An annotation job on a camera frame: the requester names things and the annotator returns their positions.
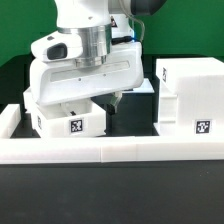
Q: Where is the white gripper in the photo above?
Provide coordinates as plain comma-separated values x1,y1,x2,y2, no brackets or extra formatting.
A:
30,32,144,117

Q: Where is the white front drawer with tag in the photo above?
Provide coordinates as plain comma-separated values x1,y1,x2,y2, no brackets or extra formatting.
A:
31,99,106,138

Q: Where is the white drawer with tag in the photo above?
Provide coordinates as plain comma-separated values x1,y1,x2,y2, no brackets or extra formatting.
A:
23,88,35,114
31,99,106,138

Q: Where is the white front fence wall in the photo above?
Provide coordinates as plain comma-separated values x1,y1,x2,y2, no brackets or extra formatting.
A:
0,136,224,164

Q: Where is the white drawer cabinet box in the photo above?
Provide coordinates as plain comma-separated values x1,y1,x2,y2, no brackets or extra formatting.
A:
154,57,224,136

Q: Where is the white plate with fiducial tags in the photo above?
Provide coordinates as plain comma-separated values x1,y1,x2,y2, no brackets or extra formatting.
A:
125,78,154,94

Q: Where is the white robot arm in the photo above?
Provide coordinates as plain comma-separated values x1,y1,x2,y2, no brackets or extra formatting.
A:
30,0,167,106

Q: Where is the white fence wall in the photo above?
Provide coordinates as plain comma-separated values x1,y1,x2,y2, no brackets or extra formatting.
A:
0,136,224,164
0,104,21,139

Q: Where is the white left fence wall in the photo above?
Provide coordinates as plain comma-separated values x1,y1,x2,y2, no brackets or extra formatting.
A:
0,104,21,139

